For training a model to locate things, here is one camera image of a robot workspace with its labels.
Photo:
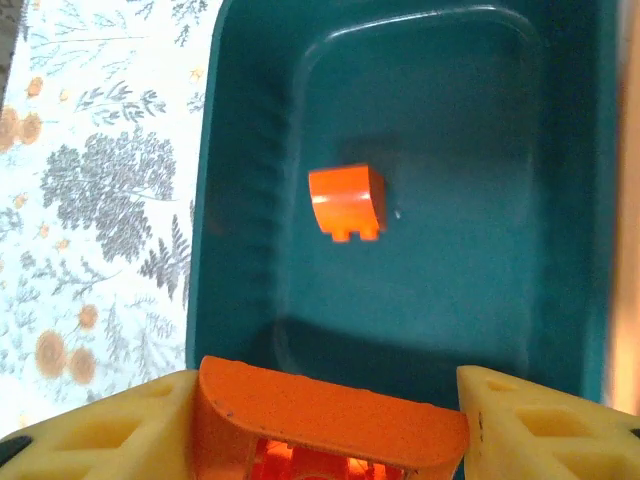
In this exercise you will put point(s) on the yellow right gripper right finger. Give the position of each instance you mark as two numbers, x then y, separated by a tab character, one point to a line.
540	435

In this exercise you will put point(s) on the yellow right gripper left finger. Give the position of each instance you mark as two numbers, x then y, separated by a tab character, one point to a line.
100	440

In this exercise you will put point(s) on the teal plastic container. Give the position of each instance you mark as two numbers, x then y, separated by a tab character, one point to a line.
450	275

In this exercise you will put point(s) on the orange curved lego brick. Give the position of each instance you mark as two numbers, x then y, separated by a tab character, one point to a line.
345	200
325	405

